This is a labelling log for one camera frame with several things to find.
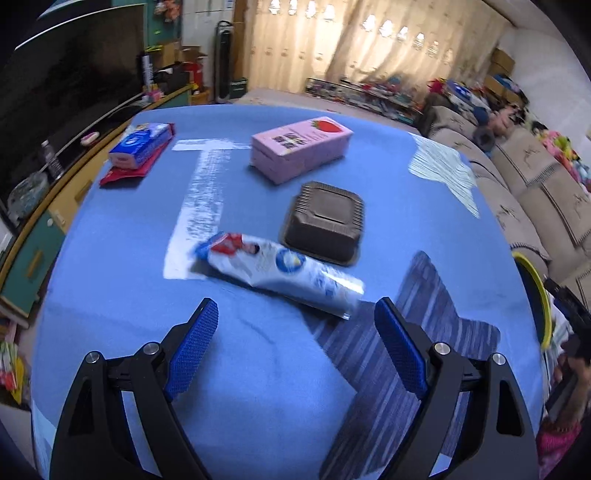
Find clear plastic bottle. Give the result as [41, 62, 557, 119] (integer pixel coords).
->
[41, 141, 63, 178]

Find stacked cardboard boxes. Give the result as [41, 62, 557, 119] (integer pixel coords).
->
[485, 48, 527, 102]

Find yellow rimmed dark bin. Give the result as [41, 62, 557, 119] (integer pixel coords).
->
[512, 251, 555, 349]

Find pile of plush toys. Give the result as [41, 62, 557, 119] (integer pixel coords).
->
[526, 117, 591, 185]

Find white and blue snack packet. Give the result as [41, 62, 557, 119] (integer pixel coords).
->
[193, 232, 365, 320]

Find beige patterned curtains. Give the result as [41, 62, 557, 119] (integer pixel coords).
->
[245, 0, 506, 93]

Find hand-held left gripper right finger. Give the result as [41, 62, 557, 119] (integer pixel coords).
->
[321, 296, 541, 480]

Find black flat television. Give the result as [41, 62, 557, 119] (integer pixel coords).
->
[0, 4, 146, 204]

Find red flat packet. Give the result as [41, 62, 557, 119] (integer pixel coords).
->
[99, 124, 177, 188]

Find yellow and green television cabinet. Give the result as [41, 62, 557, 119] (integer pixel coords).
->
[0, 83, 195, 319]

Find brown plastic tray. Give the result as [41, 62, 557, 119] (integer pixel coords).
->
[283, 181, 365, 267]

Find grey neck pillow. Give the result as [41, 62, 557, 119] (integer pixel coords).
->
[473, 124, 496, 151]

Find open cardboard boxes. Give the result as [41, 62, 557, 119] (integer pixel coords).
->
[148, 41, 208, 88]

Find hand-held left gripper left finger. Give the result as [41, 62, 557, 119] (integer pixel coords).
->
[48, 298, 220, 480]

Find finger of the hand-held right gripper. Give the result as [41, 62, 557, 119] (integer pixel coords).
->
[544, 277, 591, 329]

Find pink strawberry carton box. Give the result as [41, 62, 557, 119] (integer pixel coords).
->
[250, 116, 355, 184]

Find person's right forearm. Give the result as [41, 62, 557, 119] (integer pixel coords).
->
[569, 357, 591, 422]

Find clear plastic bag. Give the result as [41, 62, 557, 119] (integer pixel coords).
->
[7, 173, 47, 217]

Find star print blue bag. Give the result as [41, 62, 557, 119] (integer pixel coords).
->
[445, 80, 481, 107]

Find black tower fan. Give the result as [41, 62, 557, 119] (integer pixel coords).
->
[213, 21, 236, 104]

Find beige sofa with patterned covers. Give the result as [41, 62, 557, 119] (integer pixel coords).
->
[429, 108, 591, 259]

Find person's pink clothing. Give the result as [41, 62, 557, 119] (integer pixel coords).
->
[538, 413, 585, 480]

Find blue biscuit packet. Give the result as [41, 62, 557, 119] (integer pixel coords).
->
[108, 124, 175, 169]

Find beige fabric sofa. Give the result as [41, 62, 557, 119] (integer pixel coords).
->
[416, 104, 591, 296]

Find white tall cabinet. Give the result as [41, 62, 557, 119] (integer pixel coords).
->
[184, 0, 235, 51]

